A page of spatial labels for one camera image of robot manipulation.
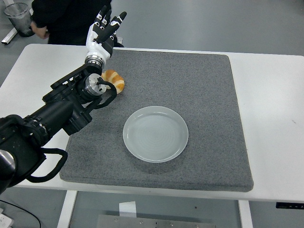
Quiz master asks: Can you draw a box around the grey felt mat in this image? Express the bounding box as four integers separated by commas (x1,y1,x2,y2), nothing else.
59,48,254,192

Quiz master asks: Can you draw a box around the pale grey round plate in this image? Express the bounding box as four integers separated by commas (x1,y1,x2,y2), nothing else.
123,105,190,163

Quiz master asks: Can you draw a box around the golden croissant bread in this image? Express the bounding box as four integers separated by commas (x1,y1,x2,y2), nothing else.
101,69,125,94

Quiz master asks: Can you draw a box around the white power strip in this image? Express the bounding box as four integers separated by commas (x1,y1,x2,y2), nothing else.
0,208,14,228

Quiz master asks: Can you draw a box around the person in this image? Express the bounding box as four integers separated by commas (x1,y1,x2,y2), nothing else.
30,0,113,46

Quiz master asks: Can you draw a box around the black floor cable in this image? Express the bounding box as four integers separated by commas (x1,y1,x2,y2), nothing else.
0,199,41,228

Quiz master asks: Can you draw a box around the person's hand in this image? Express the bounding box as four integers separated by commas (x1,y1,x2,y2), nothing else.
30,22,51,40

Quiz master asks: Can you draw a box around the white paper piece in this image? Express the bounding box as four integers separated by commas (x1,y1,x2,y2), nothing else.
118,201,137,218

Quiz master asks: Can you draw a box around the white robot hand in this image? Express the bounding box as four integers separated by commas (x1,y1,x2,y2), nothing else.
85,5,127,61

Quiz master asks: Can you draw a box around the white table leg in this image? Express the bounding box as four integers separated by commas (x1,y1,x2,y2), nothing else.
57,190,78,228
237,200,254,228

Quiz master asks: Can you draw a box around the black mesh waste bin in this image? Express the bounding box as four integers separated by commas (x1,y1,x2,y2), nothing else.
3,2,34,38

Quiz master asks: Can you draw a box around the black table control panel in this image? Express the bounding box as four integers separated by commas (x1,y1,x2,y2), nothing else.
275,202,304,210

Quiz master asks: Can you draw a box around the grey metal plate with screws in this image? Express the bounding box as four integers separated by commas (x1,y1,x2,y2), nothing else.
97,214,214,228

